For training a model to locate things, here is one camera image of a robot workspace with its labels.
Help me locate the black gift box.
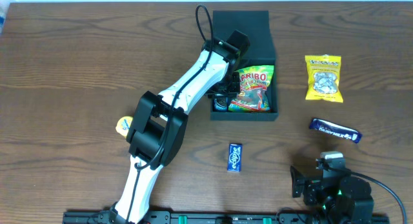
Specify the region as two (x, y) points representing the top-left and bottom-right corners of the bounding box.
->
(210, 10), (278, 121)

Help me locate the yellow snack bag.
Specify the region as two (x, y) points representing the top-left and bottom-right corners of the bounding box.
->
(305, 55), (343, 103)

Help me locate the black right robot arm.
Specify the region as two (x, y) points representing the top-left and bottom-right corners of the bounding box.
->
(290, 151), (374, 224)

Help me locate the purple dairy milk chocolate bar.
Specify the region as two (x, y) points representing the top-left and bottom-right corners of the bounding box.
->
(309, 118), (363, 143)

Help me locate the blue eclipse mints tin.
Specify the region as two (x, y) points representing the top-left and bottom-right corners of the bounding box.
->
(227, 143), (243, 172)

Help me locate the haribo gummy bag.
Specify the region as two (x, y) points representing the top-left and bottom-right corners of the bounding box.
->
(228, 65), (274, 112)

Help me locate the black mounting rail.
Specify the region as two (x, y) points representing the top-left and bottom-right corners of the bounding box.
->
(62, 210), (390, 224)

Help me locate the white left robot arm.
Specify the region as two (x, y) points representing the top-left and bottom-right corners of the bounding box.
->
(109, 30), (250, 223)

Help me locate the yellow candy tube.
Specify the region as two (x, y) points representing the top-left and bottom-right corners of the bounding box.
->
(116, 116), (133, 137)

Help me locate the blue oreo pack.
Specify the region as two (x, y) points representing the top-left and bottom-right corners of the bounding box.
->
(213, 97), (228, 112)

